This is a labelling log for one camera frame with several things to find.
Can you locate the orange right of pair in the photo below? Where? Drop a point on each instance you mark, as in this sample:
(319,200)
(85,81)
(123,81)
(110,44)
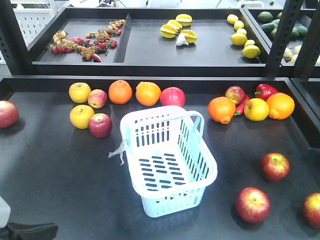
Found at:
(147,93)

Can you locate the light blue plastic basket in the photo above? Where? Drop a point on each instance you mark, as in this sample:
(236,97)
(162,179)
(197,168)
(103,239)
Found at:
(169,163)

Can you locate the small red apple back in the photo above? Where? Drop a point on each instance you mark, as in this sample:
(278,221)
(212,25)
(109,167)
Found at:
(97,98)

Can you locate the large red apple by oranges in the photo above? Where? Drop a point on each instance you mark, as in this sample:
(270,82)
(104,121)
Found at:
(172,96)

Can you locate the red apple near front upper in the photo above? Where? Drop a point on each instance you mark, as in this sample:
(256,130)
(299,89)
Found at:
(275,166)

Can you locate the black upright post left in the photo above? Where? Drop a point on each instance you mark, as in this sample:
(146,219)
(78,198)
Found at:
(287,21)

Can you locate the black upright post right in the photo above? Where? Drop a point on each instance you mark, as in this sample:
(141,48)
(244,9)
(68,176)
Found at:
(310,49)

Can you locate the red apple near front lower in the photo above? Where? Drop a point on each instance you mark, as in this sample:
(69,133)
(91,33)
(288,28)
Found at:
(253,205)

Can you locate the lone red apple far left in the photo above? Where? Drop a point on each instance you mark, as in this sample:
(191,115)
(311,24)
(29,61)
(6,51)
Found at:
(9,114)

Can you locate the orange of pair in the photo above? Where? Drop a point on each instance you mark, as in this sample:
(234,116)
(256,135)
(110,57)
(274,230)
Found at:
(147,93)
(120,92)

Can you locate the black wooden produce stand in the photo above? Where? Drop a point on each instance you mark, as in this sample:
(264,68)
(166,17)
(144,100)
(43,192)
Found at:
(52,172)

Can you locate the large orange right group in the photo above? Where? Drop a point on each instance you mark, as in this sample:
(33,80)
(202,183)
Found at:
(281,106)

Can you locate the red apple far right edge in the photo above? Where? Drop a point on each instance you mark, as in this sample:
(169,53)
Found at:
(311,210)

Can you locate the red chili pepper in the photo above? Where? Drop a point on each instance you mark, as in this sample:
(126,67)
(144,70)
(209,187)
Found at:
(240,108)

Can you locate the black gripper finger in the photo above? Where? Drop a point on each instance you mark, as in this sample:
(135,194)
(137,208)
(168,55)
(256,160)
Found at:
(16,231)

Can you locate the red bell pepper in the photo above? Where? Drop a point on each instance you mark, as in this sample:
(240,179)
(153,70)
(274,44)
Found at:
(264,91)

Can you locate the orange left of pair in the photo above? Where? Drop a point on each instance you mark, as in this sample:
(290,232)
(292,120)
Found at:
(120,92)

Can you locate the white garlic bulb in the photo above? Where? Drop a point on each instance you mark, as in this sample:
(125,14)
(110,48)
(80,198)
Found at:
(181,40)

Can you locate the yellow apple right group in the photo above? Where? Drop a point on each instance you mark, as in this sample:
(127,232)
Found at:
(256,109)

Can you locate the yellow apple front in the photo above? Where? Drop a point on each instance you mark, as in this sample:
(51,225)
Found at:
(80,116)

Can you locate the yellow apple back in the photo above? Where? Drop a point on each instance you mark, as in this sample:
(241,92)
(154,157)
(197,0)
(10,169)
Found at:
(79,92)

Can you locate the small red apple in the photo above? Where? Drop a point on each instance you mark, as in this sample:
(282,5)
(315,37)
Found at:
(97,98)
(100,125)

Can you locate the red apple behind yellow apple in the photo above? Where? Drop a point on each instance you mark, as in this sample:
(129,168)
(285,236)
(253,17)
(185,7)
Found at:
(236,94)

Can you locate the black upright post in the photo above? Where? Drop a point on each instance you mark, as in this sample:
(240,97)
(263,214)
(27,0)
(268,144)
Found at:
(287,21)
(310,49)

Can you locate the orange with navel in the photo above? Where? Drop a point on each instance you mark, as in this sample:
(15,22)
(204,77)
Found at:
(221,109)

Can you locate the small red apple front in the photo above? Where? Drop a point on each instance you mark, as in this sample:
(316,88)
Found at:
(100,125)

